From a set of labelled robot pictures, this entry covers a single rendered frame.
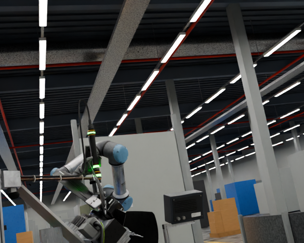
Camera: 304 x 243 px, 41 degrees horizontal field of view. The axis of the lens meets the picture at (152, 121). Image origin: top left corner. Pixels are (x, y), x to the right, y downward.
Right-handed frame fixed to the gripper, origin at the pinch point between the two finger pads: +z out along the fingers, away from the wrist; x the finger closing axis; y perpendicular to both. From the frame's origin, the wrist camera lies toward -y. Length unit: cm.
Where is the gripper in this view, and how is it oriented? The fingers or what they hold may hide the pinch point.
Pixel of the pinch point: (95, 156)
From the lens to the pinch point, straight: 233.0
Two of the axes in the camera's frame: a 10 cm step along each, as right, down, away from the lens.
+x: -9.1, 0.5, -4.2
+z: 3.9, -2.7, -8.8
